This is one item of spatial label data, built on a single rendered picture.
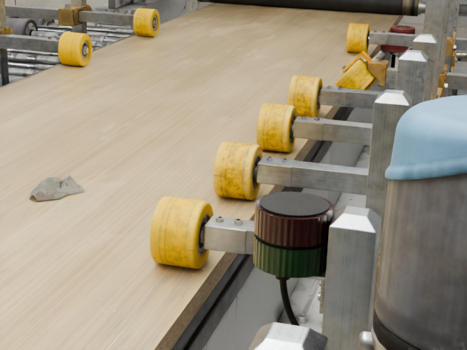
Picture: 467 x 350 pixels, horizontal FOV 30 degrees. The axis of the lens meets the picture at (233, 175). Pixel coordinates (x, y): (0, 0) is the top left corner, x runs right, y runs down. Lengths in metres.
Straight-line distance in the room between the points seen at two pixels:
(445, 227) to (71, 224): 0.82
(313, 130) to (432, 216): 1.06
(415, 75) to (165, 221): 0.37
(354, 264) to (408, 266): 0.24
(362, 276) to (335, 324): 0.05
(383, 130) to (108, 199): 0.50
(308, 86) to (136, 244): 0.69
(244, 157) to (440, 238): 0.83
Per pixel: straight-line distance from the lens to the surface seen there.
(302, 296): 1.62
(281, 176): 1.22
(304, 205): 0.66
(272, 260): 0.66
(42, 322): 0.92
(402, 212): 0.41
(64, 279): 1.01
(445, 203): 0.40
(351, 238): 0.65
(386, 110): 0.88
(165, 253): 1.01
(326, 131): 1.46
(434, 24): 1.61
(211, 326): 1.09
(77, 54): 2.13
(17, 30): 3.20
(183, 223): 0.99
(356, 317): 0.67
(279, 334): 0.42
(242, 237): 0.99
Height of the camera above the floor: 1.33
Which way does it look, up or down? 18 degrees down
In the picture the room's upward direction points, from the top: 2 degrees clockwise
